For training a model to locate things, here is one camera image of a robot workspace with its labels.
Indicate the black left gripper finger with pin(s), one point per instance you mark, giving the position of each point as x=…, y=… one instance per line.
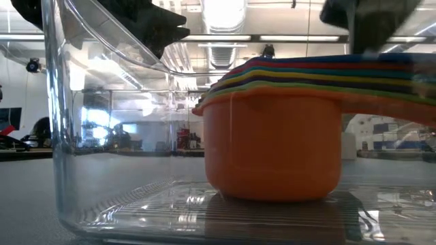
x=167, y=38
x=170, y=21

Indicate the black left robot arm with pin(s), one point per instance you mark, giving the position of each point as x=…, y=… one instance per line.
x=27, y=10

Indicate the green measuring cup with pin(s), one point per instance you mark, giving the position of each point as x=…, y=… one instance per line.
x=306, y=85

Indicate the teal measuring cup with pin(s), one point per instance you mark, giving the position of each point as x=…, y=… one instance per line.
x=306, y=69

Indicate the black hanging camera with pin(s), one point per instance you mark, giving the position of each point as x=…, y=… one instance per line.
x=33, y=65
x=268, y=51

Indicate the orange measuring cup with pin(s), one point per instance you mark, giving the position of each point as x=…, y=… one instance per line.
x=272, y=146

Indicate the silver ventilation duct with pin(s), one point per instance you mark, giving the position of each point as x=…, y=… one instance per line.
x=223, y=17

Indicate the dark wall screen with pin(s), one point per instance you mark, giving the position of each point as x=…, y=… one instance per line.
x=10, y=117

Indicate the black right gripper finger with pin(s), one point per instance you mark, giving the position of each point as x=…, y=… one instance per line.
x=337, y=12
x=378, y=24

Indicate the clear plastic basket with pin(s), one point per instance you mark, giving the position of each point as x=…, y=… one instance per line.
x=136, y=211

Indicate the person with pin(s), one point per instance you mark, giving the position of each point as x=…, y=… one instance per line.
x=39, y=132

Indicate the red measuring cup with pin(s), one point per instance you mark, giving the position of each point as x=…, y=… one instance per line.
x=306, y=64

